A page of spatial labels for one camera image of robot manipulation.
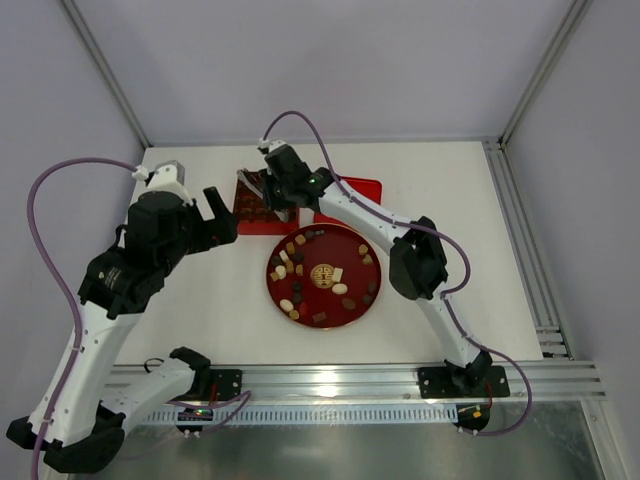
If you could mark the round dark red plate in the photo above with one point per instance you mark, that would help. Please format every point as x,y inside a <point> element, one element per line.
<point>338,247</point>

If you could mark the red chocolate box with tray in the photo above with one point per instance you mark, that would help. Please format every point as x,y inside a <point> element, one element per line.
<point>254,219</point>

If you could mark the red box lid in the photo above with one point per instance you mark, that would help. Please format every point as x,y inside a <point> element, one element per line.
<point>367,192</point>

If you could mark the metal tongs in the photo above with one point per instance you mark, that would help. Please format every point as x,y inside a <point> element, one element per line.
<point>254,182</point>

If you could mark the camera mount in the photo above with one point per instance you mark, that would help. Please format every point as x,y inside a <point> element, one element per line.
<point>266,146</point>
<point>165,177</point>

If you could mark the left camera mount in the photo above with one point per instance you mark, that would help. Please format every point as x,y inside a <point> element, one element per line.
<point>165,177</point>

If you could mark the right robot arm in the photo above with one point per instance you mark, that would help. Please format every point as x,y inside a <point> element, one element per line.
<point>417,260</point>

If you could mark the brown rectangular chocolate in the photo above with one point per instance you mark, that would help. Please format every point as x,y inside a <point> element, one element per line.
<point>320,317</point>

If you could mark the white dome chocolate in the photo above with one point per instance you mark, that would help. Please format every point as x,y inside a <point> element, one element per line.
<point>280,271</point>

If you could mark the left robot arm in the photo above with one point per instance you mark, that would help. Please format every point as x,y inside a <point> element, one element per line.
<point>76,429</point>

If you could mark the white oval swirl chocolate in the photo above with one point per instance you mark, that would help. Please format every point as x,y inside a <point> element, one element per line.
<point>339,288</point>

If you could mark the white round swirl chocolate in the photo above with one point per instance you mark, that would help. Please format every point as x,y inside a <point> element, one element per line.
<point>286,305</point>

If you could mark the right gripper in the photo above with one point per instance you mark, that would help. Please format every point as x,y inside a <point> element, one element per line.
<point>270,189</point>

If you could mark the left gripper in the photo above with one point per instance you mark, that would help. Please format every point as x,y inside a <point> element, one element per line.
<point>211,226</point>

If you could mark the white square chocolate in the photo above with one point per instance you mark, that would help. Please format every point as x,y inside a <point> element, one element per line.
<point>337,274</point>

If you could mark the aluminium rail with cable duct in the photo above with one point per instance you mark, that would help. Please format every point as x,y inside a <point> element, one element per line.
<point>380,394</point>

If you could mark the right camera mount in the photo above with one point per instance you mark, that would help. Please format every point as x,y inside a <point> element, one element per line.
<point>266,146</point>

